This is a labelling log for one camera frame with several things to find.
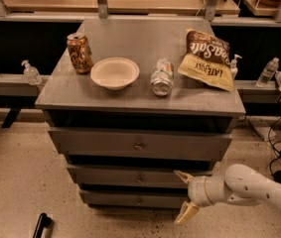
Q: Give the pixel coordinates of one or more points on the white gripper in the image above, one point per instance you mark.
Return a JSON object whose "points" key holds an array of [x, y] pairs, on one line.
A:
{"points": [[197, 189]]}

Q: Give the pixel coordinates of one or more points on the grey drawer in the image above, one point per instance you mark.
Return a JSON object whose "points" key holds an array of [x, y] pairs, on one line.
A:
{"points": [[140, 144], [125, 176], [132, 199]]}

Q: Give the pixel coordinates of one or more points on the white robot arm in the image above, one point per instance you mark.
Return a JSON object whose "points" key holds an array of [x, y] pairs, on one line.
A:
{"points": [[238, 185]]}

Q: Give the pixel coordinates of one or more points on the grey top drawer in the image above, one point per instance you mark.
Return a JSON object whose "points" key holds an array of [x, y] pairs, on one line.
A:
{"points": [[140, 144]]}

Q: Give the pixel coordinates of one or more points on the grey bottom drawer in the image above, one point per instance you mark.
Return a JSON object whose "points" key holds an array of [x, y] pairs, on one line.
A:
{"points": [[132, 199]]}

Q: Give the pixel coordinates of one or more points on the grey drawer cabinet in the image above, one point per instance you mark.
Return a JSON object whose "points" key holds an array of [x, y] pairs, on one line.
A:
{"points": [[72, 100]]}

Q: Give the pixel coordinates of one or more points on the white flat box on floor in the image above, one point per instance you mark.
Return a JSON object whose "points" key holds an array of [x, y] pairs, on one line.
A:
{"points": [[263, 129]]}

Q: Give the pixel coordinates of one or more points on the brown yellow chip bag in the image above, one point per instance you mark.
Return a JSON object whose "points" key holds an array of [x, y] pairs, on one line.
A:
{"points": [[207, 60]]}

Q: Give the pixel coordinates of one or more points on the white pump bottle right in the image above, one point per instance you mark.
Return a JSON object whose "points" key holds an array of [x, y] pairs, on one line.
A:
{"points": [[233, 66]]}

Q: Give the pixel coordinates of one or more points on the white paper bowl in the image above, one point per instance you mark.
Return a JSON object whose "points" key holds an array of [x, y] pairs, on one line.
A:
{"points": [[114, 73]]}

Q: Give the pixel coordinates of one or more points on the black object on floor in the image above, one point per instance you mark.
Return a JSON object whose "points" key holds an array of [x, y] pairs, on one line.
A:
{"points": [[44, 221]]}

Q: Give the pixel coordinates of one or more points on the clear water bottle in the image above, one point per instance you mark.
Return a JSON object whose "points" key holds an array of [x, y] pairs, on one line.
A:
{"points": [[268, 72]]}

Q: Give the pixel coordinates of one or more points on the orange soda can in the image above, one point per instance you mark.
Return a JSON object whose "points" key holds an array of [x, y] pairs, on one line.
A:
{"points": [[80, 52]]}

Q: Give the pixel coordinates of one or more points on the wooden shelf rack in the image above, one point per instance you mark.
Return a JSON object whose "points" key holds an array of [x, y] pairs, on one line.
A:
{"points": [[218, 12]]}

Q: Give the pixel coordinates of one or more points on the clear sanitizer pump bottle left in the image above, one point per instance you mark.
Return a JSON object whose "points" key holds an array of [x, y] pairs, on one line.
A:
{"points": [[31, 73]]}

